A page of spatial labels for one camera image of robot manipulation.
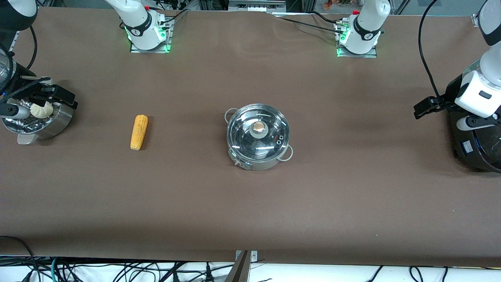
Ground yellow corn cob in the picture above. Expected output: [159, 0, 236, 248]
[130, 114, 149, 151]

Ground glass pot lid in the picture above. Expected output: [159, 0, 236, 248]
[227, 104, 290, 162]

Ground steel steamer pot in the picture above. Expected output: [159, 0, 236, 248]
[2, 98, 75, 145]

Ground steel cooking pot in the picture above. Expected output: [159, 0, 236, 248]
[224, 103, 293, 171]

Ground white steamed bun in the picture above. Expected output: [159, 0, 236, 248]
[31, 101, 54, 118]

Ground black rice cooker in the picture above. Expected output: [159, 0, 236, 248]
[446, 74, 501, 173]

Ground brown table cover mat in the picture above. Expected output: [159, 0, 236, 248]
[0, 6, 501, 268]

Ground grey metal box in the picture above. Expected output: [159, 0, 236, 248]
[229, 0, 287, 13]

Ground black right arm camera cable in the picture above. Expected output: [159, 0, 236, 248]
[27, 25, 38, 70]

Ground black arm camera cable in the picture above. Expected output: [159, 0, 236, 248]
[418, 0, 445, 101]
[27, 25, 38, 70]

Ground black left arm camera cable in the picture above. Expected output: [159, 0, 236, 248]
[418, 0, 445, 101]

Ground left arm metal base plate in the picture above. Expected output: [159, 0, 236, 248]
[335, 20, 378, 59]

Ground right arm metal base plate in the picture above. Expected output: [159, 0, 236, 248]
[130, 17, 173, 54]

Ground black right arm base cable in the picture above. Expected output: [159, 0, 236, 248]
[159, 9, 191, 25]

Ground black arm base cable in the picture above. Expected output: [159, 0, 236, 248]
[266, 11, 342, 33]
[159, 9, 191, 25]

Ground black left arm base cable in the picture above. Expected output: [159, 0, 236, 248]
[266, 11, 342, 33]

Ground black looping floor cable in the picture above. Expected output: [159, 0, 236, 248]
[0, 235, 38, 282]

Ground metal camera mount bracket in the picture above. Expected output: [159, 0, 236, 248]
[225, 250, 258, 282]

